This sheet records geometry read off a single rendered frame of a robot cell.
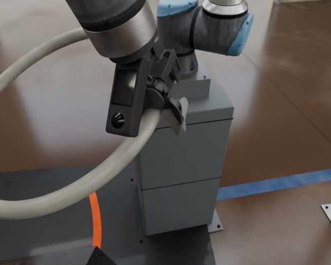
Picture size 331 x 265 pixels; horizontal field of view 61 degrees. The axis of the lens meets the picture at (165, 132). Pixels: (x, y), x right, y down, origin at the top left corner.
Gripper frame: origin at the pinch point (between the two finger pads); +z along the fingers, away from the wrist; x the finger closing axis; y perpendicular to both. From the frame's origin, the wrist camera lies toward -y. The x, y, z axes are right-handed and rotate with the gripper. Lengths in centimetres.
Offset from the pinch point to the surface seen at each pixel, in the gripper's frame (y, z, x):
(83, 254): -24, 41, 34
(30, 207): -21.3, -7.6, 12.4
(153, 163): 19, 59, 33
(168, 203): 12, 90, 34
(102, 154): 43, 116, 109
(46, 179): 9, 99, 128
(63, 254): -26, 41, 41
